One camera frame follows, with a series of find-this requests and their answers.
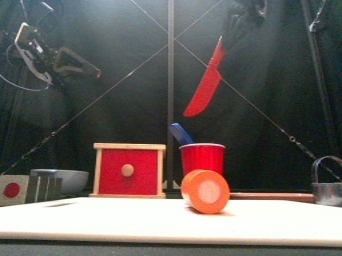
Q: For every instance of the white block with red dot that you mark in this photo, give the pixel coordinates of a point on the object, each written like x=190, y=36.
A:
x=14, y=190

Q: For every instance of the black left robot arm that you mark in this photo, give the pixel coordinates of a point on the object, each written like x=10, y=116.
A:
x=31, y=13

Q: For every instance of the grey bowl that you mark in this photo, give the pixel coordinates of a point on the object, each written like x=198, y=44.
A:
x=67, y=180

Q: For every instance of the brown wooden stick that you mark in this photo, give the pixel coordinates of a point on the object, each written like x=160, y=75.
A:
x=272, y=196

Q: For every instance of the white cutting board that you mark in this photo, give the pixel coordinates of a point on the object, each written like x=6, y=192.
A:
x=169, y=221

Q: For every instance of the black slanted frame pole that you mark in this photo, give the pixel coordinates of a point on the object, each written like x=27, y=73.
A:
x=319, y=76

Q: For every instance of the red toy knife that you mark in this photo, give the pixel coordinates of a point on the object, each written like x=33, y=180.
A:
x=206, y=86

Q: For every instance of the grey vertical frame pole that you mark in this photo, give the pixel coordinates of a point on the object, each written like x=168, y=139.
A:
x=170, y=83

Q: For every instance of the red plastic cup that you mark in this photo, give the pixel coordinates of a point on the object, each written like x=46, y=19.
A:
x=202, y=160

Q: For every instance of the red wooden drawer box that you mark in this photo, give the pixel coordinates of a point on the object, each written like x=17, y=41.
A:
x=129, y=170

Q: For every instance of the orange toy carrot slice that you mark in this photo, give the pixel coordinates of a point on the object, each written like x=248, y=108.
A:
x=206, y=191

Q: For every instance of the small metal bucket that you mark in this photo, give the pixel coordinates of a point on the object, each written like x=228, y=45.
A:
x=328, y=190

